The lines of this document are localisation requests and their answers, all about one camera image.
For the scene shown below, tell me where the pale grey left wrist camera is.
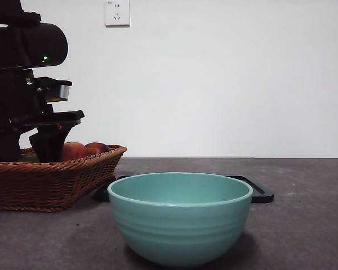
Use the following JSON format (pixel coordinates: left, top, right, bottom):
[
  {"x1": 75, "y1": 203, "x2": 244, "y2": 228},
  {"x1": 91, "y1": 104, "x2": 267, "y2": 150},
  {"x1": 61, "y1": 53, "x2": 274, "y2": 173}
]
[{"x1": 33, "y1": 76, "x2": 73, "y2": 103}]

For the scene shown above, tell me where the red yellow apple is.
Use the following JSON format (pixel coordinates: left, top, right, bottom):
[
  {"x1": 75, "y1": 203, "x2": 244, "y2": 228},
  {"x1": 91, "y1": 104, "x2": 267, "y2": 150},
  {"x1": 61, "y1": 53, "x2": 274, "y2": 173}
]
[{"x1": 61, "y1": 142, "x2": 90, "y2": 163}]

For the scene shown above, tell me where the brown wicker basket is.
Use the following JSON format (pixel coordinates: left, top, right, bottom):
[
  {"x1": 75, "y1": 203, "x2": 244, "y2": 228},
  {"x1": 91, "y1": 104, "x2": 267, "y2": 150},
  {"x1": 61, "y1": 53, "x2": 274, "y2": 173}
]
[{"x1": 0, "y1": 145, "x2": 128, "y2": 213}]

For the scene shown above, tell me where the teal ceramic bowl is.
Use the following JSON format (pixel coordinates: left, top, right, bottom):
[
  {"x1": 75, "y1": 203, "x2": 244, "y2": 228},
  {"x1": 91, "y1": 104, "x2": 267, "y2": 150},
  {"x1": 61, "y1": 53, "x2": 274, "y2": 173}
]
[{"x1": 106, "y1": 172, "x2": 254, "y2": 267}]

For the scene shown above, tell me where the dark rectangular tray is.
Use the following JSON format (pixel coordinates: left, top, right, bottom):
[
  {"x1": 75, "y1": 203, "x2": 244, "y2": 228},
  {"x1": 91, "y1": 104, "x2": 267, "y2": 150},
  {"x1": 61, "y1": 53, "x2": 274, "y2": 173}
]
[{"x1": 95, "y1": 174, "x2": 274, "y2": 204}]

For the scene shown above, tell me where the white wall socket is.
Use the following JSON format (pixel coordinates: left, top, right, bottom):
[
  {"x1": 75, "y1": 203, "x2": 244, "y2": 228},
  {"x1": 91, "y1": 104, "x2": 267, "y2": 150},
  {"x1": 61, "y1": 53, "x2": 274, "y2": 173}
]
[{"x1": 105, "y1": 0, "x2": 131, "y2": 28}]

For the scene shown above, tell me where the dark red apple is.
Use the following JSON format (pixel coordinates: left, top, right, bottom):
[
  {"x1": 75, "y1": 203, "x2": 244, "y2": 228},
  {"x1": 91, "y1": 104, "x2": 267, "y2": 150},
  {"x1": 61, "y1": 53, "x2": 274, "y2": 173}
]
[{"x1": 85, "y1": 142, "x2": 110, "y2": 156}]

